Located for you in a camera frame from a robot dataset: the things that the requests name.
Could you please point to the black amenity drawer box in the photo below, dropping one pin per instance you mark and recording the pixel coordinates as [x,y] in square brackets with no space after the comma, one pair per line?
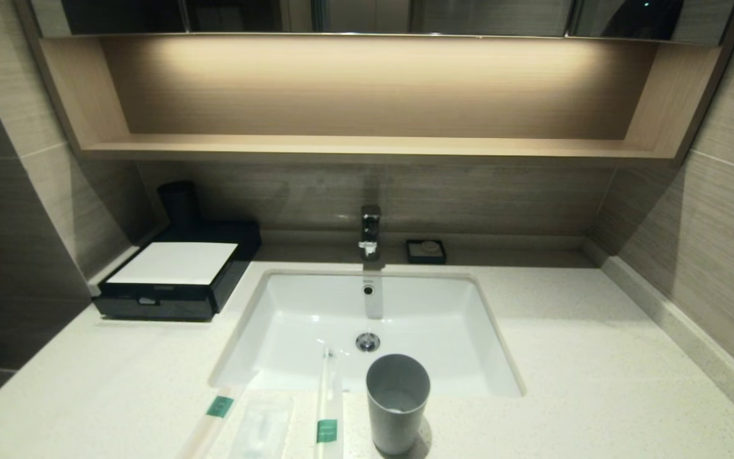
[239,255]
[150,309]

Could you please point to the wide paper pack green label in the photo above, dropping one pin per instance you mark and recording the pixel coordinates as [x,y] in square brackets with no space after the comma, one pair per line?
[217,408]

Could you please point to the chrome faucet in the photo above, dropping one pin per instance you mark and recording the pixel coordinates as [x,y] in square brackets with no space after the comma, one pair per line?
[370,229]

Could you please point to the black soap dish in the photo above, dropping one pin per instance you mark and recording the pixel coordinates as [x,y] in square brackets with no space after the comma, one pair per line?
[426,256]

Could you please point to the beige round soap bar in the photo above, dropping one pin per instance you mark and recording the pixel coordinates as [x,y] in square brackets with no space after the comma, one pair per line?
[430,246]

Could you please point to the white ceramic sink basin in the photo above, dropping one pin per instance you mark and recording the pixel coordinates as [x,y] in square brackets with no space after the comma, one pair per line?
[316,319]

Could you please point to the chrome sink drain stopper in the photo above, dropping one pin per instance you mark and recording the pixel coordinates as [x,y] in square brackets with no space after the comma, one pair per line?
[367,342]

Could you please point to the slim toothbrush pack green label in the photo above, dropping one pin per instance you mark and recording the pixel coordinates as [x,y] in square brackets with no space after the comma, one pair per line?
[327,408]

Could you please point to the grey plastic cup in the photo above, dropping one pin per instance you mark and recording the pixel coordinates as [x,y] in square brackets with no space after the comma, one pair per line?
[397,414]

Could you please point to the black cylindrical cup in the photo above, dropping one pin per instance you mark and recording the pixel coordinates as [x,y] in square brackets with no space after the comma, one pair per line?
[179,204]

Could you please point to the clear plastic packet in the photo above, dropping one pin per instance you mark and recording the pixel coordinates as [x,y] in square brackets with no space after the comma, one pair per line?
[262,427]

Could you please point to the mirror cabinet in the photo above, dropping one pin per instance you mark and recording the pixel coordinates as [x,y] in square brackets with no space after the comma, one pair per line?
[469,16]

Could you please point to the wooden wall shelf niche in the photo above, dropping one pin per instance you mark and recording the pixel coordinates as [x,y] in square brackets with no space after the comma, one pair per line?
[367,146]

